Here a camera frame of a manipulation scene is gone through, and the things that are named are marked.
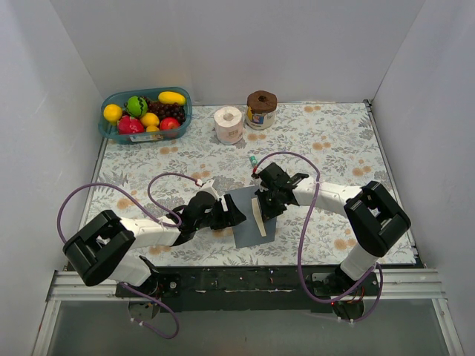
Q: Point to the teal plastic fruit basket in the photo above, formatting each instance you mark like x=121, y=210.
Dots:
x=110, y=131

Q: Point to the yellow lemon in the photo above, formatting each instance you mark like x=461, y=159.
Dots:
x=112, y=113
x=150, y=119

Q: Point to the grey envelope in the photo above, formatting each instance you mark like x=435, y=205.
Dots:
x=247, y=234

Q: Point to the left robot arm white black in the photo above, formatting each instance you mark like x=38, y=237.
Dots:
x=99, y=251

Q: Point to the yellow lemon centre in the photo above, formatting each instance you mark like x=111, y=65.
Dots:
x=150, y=119

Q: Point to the small yellow fruit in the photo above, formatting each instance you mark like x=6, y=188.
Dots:
x=152, y=129

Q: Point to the yellow lemon left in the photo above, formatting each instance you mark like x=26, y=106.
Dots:
x=112, y=113

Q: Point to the yellow mango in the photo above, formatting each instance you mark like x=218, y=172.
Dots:
x=171, y=98

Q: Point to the white toilet paper roll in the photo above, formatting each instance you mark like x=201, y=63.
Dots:
x=228, y=125

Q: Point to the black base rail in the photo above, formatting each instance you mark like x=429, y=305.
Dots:
x=241, y=288

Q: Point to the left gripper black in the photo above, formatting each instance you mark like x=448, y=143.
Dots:
x=225, y=212

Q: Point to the cream letter paper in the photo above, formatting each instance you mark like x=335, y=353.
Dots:
x=256, y=210

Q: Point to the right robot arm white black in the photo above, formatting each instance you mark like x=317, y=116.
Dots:
x=377, y=220

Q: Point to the dark purple grapes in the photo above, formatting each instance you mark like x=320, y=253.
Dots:
x=166, y=110

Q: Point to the red apple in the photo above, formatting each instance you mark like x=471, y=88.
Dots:
x=169, y=123

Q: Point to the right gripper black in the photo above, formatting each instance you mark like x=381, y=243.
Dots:
x=268, y=199

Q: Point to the green watermelon ball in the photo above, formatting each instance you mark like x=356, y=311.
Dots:
x=136, y=106

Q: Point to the brown toilet paper roll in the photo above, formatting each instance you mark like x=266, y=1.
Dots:
x=261, y=109

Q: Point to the pink dragon fruit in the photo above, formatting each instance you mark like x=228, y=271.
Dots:
x=130, y=125

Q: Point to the aluminium frame rail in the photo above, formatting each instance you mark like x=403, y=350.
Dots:
x=398, y=284

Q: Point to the floral table mat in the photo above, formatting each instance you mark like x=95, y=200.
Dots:
x=336, y=140

